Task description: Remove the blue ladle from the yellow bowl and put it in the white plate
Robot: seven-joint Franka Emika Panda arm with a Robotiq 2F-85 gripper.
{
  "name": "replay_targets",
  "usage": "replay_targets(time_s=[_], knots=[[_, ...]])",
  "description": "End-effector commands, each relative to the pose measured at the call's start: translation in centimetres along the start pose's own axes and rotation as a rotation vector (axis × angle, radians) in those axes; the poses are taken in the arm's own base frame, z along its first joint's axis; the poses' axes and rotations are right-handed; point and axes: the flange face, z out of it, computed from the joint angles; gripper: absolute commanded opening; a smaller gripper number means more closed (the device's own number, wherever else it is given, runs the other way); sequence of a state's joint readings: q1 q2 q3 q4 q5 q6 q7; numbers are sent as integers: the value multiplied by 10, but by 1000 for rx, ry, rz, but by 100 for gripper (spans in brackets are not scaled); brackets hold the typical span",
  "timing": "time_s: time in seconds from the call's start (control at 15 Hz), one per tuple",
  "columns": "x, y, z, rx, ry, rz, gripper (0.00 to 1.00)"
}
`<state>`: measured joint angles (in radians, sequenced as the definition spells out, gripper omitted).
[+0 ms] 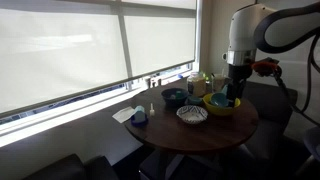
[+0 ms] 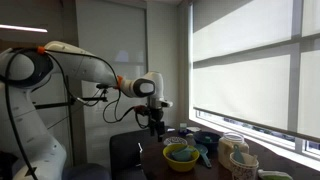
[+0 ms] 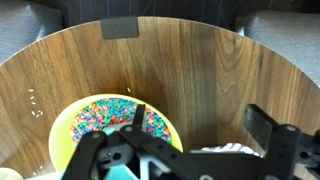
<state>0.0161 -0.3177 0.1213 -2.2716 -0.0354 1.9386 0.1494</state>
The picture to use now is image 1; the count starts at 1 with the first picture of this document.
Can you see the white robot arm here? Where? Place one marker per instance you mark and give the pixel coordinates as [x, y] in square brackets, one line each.
[246, 30]

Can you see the small blue dish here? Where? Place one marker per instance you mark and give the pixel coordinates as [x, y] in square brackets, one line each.
[139, 121]

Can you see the white patterned plate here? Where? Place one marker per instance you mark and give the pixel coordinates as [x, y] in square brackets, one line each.
[192, 114]

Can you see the narrow white roller blind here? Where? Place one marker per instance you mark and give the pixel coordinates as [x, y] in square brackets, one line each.
[160, 43]

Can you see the teal plastic cup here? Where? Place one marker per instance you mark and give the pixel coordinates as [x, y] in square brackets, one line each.
[139, 112]

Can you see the blue-grey chair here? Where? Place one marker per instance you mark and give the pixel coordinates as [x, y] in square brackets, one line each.
[314, 141]

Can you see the black upholstered chair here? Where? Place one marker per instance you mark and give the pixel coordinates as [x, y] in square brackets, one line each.
[270, 103]

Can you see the dark armchair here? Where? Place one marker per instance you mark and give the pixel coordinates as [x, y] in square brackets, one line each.
[73, 168]

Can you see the yellow bowl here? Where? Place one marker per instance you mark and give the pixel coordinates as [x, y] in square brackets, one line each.
[220, 110]

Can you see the small white bottle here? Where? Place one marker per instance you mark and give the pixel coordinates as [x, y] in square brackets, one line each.
[152, 111]

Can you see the white paper napkin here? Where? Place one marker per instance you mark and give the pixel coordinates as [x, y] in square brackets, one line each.
[124, 114]

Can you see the glass jar with lid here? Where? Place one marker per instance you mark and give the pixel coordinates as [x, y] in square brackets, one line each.
[196, 85]

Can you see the blue ladle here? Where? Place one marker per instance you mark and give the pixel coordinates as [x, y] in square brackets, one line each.
[219, 99]

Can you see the wide white roller blind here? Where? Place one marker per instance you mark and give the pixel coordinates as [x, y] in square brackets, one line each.
[60, 56]

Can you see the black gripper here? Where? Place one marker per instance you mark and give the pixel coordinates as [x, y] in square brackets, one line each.
[240, 73]

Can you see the small teal bowl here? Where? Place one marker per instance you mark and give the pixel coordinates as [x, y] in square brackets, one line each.
[194, 100]

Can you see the dark blue bowl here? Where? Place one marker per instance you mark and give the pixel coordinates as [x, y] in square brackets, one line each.
[174, 97]

